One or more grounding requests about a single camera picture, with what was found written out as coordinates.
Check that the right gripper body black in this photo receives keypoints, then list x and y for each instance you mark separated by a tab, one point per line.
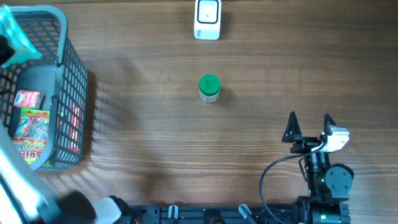
305	144

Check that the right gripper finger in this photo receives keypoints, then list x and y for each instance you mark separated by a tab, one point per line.
329	124
292	132

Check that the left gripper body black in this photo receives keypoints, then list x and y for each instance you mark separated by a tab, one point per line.
6	50

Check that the light blue tissue pack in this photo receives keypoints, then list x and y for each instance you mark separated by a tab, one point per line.
24	48

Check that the small red candy box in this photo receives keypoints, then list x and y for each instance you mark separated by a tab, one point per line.
28	99

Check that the green Haribo gummy bag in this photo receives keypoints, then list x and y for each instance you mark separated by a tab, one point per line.
32	133

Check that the green lid jar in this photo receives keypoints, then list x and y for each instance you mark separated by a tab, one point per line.
209	88

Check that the red stick sachet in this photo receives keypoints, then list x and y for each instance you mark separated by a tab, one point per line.
75	128

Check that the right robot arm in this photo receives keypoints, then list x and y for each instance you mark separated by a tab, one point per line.
328	184

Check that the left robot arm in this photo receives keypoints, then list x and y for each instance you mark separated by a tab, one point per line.
35	202

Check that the white barcode scanner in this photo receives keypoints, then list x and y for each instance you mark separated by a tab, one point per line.
207	19

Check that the grey plastic shopping basket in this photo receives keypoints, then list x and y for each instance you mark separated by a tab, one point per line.
59	75

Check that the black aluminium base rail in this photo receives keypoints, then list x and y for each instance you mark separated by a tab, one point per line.
276	213

